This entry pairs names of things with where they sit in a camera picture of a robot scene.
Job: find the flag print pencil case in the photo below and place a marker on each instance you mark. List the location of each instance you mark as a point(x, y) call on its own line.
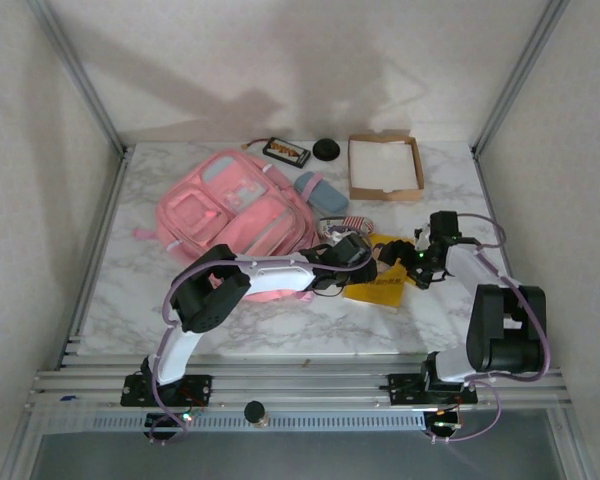
point(355, 222)

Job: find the yellow book with cartoon cover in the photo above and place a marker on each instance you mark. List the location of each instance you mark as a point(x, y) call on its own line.
point(375, 292)

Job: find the blue oval case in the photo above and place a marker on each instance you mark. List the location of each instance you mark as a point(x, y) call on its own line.
point(325, 197)

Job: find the pink backpack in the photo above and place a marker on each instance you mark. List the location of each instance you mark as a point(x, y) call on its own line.
point(220, 210)

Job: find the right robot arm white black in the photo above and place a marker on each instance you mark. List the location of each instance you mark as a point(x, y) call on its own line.
point(505, 325)

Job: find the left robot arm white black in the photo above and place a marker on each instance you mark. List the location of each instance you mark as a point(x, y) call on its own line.
point(280, 275)

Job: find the brown cardboard tray box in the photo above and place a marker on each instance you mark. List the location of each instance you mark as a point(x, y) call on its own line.
point(352, 192)

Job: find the white paper sheet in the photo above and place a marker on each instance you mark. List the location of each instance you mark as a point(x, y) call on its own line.
point(382, 165)

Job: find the black round cap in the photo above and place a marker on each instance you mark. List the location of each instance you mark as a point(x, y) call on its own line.
point(327, 150)

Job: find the small black snack packet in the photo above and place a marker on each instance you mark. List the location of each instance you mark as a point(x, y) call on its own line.
point(285, 150)

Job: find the black round knob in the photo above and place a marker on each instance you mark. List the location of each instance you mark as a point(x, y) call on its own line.
point(256, 412)

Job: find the small blue tape piece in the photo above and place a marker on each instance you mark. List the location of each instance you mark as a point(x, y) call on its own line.
point(68, 398)

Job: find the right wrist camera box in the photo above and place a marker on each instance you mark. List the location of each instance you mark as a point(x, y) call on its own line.
point(421, 239)

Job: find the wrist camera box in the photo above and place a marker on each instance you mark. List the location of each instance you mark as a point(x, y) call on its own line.
point(337, 231)
point(421, 239)

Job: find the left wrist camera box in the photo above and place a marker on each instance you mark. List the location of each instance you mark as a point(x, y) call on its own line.
point(337, 231)

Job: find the aluminium table side rail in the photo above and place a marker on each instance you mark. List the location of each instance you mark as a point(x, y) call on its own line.
point(107, 210)
point(495, 215)

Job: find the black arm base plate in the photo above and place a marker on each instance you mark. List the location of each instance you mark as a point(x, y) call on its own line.
point(405, 390)
point(195, 390)

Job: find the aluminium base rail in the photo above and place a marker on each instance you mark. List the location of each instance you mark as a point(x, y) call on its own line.
point(305, 385)

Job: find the aluminium frame post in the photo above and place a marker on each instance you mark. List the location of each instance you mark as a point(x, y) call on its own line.
point(522, 75)
point(80, 75)

